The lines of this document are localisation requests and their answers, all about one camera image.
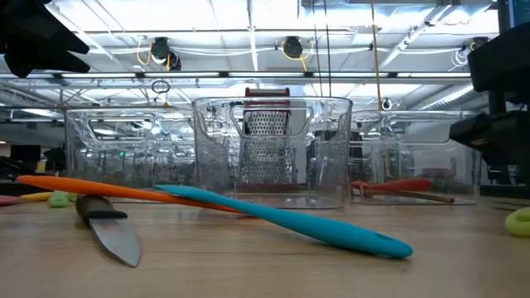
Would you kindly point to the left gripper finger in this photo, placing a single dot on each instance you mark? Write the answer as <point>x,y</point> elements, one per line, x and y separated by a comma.
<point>41,60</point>
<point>54,33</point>

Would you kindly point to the clear plastic bin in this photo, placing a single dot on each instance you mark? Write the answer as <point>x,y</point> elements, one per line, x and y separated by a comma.
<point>103,165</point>
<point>455,165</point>
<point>331,174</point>

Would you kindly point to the lime green silicone spoon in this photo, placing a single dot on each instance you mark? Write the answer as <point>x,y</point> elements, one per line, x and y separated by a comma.
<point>511,223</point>

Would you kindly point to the red silicone spoon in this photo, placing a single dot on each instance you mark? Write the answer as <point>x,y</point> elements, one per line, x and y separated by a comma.
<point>401,184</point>

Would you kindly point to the orange silicone spatula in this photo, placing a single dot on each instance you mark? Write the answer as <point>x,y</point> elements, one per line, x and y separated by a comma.
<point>83,187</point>

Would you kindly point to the yellow silicone spatula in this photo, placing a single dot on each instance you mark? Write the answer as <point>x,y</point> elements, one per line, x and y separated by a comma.
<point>35,196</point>

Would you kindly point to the pink silicone spatula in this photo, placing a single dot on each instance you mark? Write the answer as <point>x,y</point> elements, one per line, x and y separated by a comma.
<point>8,200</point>

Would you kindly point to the blue silicone spatula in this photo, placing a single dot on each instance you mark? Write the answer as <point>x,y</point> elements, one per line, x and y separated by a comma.
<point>310,227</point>

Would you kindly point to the black monitor stand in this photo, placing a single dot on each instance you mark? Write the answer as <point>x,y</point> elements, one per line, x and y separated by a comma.
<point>497,101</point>

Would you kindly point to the computer monitor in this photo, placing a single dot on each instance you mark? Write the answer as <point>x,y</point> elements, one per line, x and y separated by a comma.
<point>519,10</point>

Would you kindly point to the long ceiling light bar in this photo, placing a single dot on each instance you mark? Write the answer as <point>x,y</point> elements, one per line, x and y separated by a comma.
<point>182,75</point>

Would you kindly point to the silver ventilation duct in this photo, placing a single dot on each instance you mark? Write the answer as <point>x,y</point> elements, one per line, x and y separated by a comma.
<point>447,97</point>

